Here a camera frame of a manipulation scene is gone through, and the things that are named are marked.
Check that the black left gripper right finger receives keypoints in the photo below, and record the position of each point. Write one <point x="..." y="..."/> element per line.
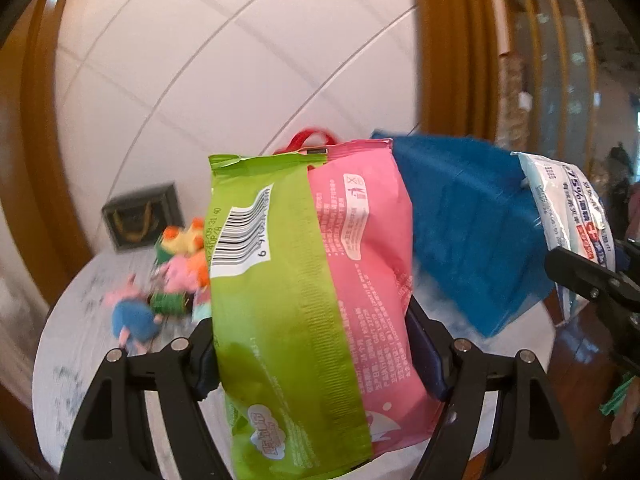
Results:
<point x="529" y="439"/>

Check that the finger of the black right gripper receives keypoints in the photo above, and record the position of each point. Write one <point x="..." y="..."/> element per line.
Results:
<point x="615" y="294"/>

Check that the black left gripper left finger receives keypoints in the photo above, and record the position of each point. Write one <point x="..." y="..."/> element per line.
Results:
<point x="139" y="407"/>

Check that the white blue wet wipes pack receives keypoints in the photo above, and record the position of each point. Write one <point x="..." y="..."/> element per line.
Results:
<point x="554" y="205"/>

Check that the pink pig plush blue body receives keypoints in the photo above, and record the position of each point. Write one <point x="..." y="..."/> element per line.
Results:
<point x="134" y="324"/>

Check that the green pink snack bag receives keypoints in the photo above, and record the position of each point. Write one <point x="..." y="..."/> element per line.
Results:
<point x="310" y="270"/>

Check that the dark green glass bottle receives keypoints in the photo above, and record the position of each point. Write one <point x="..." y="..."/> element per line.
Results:
<point x="171" y="303"/>

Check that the blue plastic storage crate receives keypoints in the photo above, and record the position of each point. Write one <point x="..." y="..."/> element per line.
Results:
<point x="476" y="227"/>

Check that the pink pig plush orange dress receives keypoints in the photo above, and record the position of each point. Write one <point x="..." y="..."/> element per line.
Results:
<point x="185" y="273"/>

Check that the yellow orange plush green hat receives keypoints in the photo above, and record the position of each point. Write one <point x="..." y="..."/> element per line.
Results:
<point x="187" y="242"/>

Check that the red plastic toy case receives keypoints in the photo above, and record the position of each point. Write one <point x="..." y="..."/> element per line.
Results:
<point x="310" y="141"/>

